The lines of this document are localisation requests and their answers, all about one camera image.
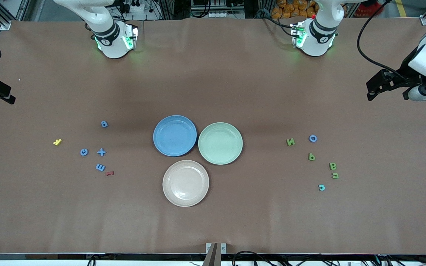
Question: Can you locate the pile of orange items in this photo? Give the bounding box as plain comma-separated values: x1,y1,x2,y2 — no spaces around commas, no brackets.
271,0,317,19

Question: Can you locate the white socket strip with plugs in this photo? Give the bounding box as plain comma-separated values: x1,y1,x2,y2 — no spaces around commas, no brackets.
122,1,145,14

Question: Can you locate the brown table cover mat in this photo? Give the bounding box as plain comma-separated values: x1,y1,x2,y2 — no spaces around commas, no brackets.
0,17,426,255

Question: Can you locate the pale green round plate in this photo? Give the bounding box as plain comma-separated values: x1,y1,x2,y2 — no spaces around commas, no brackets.
198,122,243,165

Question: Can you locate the blue round plate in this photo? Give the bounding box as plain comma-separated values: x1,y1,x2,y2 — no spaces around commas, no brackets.
153,115,197,157

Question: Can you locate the pale pink round plate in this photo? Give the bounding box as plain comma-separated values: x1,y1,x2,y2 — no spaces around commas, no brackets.
162,160,210,207

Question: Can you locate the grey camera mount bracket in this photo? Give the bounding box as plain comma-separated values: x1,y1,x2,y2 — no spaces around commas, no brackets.
203,243,227,266

